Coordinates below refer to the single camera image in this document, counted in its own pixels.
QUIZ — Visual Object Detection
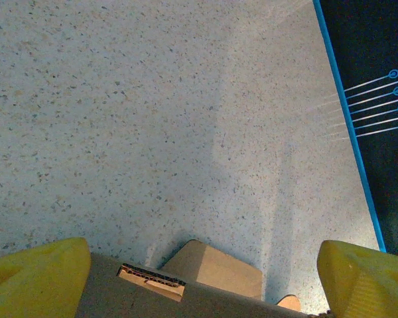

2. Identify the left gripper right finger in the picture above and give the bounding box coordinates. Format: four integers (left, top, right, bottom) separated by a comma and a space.
318, 239, 398, 318

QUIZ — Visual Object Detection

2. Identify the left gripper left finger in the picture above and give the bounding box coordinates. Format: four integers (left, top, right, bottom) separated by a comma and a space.
0, 237, 92, 318

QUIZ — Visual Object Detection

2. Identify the brown cardboard paper box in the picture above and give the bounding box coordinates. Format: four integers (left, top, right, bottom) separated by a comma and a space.
75, 238, 335, 318

